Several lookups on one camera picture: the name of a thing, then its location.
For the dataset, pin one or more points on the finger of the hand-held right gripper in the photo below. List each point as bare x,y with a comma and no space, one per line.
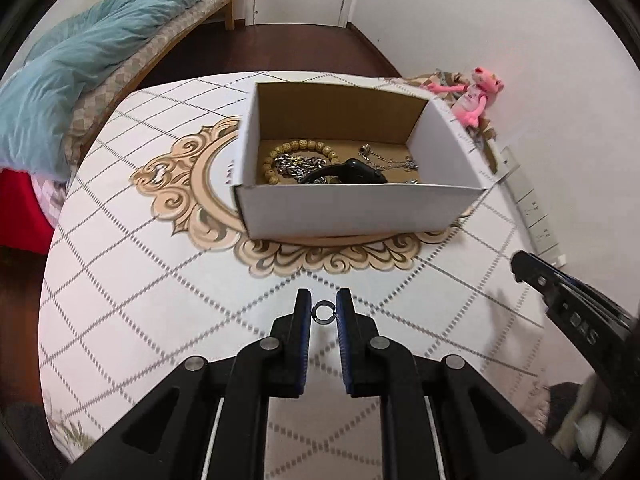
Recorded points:
537,277

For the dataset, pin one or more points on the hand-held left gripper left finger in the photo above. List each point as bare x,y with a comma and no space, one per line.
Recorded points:
302,340

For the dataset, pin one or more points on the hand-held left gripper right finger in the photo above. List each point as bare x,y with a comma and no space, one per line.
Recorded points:
345,340

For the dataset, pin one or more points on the cardboard box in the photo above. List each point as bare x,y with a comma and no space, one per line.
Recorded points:
350,210

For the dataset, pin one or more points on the black smart band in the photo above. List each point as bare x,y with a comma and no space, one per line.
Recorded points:
357,172

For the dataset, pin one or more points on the white power strip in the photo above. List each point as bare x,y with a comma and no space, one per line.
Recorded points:
535,210

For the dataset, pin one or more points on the brown checkered cloth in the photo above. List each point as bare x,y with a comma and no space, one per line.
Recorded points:
487,132

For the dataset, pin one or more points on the diamond patterned tablecloth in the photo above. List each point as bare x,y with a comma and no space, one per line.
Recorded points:
150,285

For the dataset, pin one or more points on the pink panther plush toy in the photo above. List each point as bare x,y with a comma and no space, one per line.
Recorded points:
472,100

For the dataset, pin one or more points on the red bed sheet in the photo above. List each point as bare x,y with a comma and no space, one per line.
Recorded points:
25,210

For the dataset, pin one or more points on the beige checkered mattress cover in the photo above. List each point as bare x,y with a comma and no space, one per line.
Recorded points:
125,70

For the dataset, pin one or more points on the light blue duvet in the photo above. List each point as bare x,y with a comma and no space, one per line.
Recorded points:
65,70

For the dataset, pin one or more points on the wooden bed frame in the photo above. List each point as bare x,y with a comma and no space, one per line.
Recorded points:
229,16

